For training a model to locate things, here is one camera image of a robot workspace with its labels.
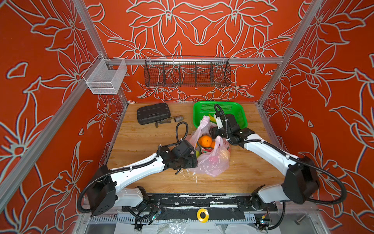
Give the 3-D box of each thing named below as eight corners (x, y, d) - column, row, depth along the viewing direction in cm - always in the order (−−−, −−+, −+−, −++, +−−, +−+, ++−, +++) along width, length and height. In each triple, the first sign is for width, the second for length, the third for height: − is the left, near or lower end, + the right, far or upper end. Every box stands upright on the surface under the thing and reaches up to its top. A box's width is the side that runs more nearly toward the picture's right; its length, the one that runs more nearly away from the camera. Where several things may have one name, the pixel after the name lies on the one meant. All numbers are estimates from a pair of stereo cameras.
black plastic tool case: (139, 126, 106) (137, 121, 102) (138, 112, 115) (136, 107, 111) (171, 119, 110) (171, 115, 105) (168, 107, 119) (167, 102, 114)
